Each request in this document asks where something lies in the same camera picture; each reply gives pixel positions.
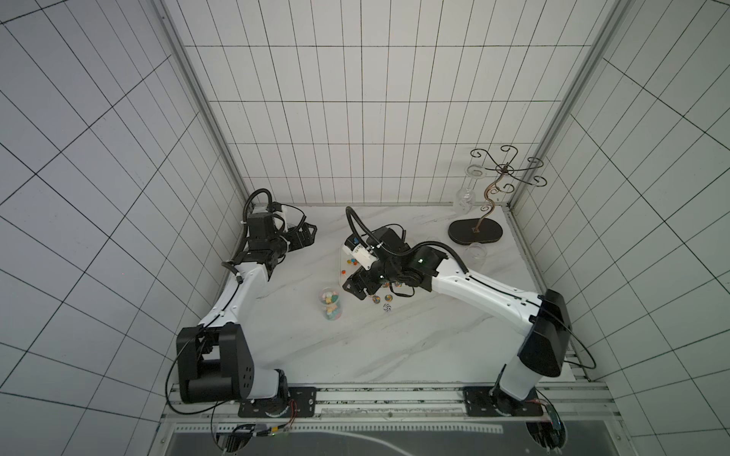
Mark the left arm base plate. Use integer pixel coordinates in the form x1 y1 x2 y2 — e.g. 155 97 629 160
238 387 317 419

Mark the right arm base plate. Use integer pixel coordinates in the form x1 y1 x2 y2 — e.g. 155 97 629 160
462 386 544 418

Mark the copper wine glass rack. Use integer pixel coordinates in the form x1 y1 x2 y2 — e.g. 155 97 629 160
447 144 548 246

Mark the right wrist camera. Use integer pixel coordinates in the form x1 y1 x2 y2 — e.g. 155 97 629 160
342 243 378 270

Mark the clear lollipop jar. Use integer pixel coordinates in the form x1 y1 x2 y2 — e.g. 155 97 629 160
465 243 488 270

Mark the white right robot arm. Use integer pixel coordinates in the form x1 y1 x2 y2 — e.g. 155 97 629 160
342 206 572 403

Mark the jar of pastel candies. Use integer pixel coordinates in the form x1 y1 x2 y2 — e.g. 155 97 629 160
319 288 342 321

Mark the aluminium mounting rail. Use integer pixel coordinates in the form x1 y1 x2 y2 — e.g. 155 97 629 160
161 382 622 426

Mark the white plastic tray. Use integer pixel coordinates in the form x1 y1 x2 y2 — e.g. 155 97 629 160
338 237 368 287

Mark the pile of swirl candies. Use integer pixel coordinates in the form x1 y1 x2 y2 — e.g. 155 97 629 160
371 294 395 313

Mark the clear hanging wine glass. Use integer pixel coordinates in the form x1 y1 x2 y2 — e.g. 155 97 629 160
452 165 485 215

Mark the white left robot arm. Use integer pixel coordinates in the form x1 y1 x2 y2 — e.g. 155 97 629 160
174 188 317 414

